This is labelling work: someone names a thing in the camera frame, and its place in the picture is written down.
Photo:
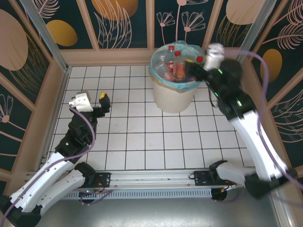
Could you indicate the orange label plastic bottle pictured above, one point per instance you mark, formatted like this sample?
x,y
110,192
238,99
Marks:
x,y
180,69

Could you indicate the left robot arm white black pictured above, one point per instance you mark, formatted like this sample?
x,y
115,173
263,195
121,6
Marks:
x,y
47,175

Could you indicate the beige plastic bin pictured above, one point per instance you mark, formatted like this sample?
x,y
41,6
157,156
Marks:
x,y
172,99

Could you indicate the light blue bin liner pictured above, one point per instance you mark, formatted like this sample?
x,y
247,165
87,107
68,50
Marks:
x,y
154,73

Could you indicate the galvanized metal sheet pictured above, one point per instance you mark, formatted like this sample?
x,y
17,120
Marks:
x,y
154,212

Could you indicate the aluminium side rail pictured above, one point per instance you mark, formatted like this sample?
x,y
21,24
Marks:
x,y
52,118

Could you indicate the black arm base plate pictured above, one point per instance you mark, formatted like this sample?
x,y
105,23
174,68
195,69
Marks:
x,y
105,178
201,178

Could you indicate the aluminium frame post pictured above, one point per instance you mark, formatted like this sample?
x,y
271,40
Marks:
x,y
252,35
49,40

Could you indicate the aluminium mounting rail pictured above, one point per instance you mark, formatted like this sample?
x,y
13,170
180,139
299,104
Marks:
x,y
154,177

